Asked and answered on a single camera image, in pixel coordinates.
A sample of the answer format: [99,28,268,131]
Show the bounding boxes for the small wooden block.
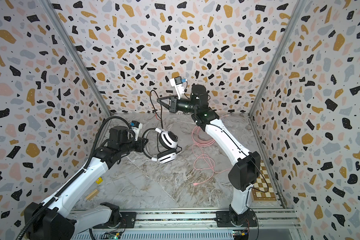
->
[86,189,100,201]

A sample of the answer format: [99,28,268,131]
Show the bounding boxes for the small yellow block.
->
[96,177,103,185]

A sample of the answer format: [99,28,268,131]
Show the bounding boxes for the left corner aluminium post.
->
[40,0,112,117]

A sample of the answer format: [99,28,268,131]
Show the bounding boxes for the corner aluminium post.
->
[249,0,307,118]
[40,0,112,117]

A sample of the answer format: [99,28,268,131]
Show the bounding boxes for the wooden checkerboard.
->
[252,161,277,202]

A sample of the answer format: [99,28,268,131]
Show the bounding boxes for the right corner aluminium post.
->
[249,0,307,118]

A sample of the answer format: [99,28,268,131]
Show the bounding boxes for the pink headphone cable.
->
[191,115,232,186]

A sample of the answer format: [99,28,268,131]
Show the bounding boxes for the white black headphones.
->
[143,128,182,164]

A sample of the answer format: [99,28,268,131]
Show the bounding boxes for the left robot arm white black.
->
[17,121,148,240]

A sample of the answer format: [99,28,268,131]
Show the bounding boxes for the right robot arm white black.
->
[157,85,261,227]

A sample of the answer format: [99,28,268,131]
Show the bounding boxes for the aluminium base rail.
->
[73,208,305,240]

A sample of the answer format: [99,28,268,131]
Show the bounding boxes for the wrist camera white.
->
[130,121,143,141]
[170,77,188,99]

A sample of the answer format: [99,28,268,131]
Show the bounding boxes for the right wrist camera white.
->
[170,77,188,99]

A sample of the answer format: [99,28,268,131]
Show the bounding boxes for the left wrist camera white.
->
[130,121,143,141]

